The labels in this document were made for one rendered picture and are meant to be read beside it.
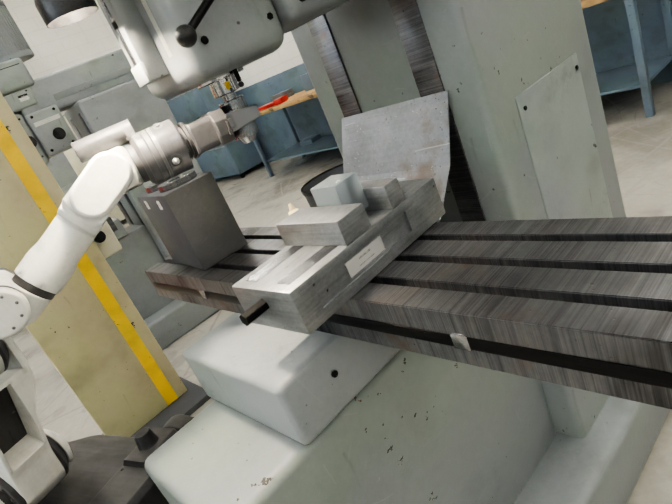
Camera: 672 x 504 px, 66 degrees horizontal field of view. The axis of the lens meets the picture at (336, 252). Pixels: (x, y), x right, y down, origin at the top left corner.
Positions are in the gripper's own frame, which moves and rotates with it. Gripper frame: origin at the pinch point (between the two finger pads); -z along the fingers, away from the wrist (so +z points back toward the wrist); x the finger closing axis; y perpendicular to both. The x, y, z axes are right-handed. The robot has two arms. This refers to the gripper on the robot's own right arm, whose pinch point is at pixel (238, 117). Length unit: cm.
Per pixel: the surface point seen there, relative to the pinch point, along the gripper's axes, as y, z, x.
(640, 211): 122, -183, 81
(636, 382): 33, -9, -62
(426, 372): 56, -9, -14
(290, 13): -11.8, -13.3, -7.0
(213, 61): -9.3, 2.6, -11.3
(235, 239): 25.1, 7.1, 23.6
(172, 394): 117, 53, 163
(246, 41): -10.2, -3.9, -9.2
